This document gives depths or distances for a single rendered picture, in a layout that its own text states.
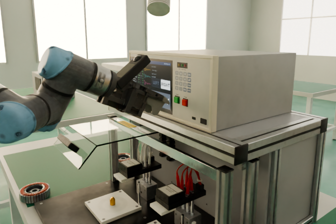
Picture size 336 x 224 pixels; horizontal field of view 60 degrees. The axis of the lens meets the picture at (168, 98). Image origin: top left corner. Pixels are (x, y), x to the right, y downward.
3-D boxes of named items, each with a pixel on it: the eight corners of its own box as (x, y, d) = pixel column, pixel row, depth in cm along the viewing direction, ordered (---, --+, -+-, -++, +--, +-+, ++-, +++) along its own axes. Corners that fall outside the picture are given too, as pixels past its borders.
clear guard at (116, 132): (78, 169, 81) (77, 149, 79) (53, 145, 100) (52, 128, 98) (172, 145, 100) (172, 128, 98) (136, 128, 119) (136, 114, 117)
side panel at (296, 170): (267, 256, 84) (275, 150, 77) (258, 250, 86) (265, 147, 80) (316, 221, 100) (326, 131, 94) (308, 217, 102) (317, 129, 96)
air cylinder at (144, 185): (146, 201, 108) (146, 187, 107) (136, 192, 114) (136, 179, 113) (157, 196, 111) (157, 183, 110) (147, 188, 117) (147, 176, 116)
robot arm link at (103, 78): (89, 61, 73) (102, 63, 67) (104, 68, 76) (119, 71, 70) (78, 89, 73) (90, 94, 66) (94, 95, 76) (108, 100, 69)
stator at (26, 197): (19, 207, 108) (18, 198, 107) (19, 193, 118) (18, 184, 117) (51, 200, 112) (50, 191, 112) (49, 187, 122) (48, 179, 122)
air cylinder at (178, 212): (188, 235, 89) (189, 219, 88) (173, 223, 95) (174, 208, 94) (201, 229, 92) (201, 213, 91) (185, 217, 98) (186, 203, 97)
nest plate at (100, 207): (101, 225, 94) (101, 222, 94) (84, 204, 106) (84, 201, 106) (141, 209, 103) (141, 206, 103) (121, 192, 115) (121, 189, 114)
